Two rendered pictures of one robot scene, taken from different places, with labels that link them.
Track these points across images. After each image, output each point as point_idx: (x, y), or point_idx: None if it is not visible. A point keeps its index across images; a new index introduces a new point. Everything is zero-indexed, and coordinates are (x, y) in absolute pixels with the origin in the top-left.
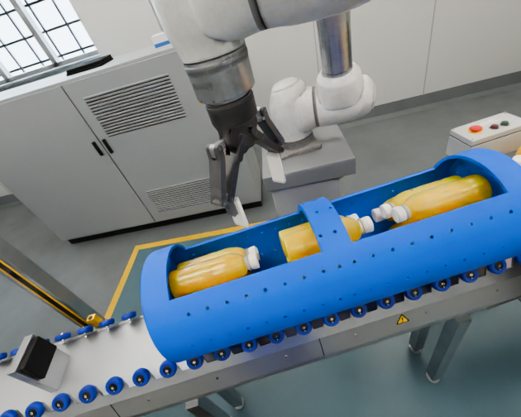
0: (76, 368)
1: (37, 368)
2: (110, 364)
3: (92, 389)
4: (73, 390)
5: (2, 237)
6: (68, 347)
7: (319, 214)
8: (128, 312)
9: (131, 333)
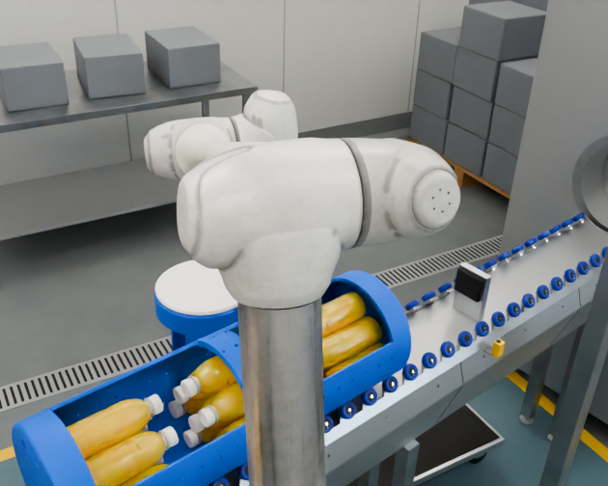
0: (456, 318)
1: (458, 281)
2: (426, 330)
3: (408, 304)
4: (438, 310)
5: None
6: (490, 324)
7: (232, 342)
8: (449, 348)
9: (434, 351)
